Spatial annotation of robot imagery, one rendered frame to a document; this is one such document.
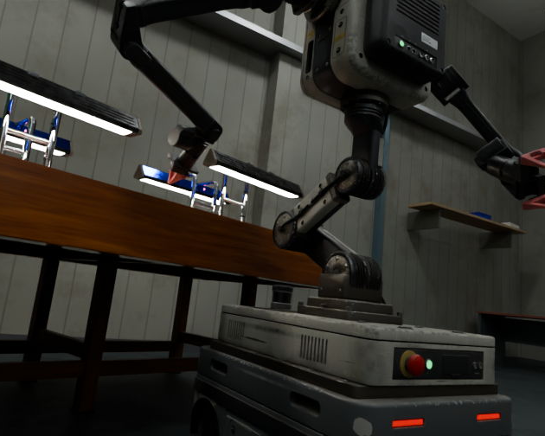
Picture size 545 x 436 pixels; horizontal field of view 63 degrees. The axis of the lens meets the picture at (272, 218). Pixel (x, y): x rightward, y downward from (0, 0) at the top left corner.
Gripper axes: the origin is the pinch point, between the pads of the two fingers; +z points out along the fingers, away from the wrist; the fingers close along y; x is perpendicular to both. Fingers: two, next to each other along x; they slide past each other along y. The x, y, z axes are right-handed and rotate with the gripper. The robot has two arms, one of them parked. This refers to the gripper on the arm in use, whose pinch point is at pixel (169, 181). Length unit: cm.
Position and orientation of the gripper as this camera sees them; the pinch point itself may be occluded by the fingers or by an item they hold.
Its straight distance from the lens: 155.6
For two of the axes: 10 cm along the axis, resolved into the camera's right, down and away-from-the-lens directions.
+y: -6.7, -1.9, -7.2
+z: -6.3, 6.5, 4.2
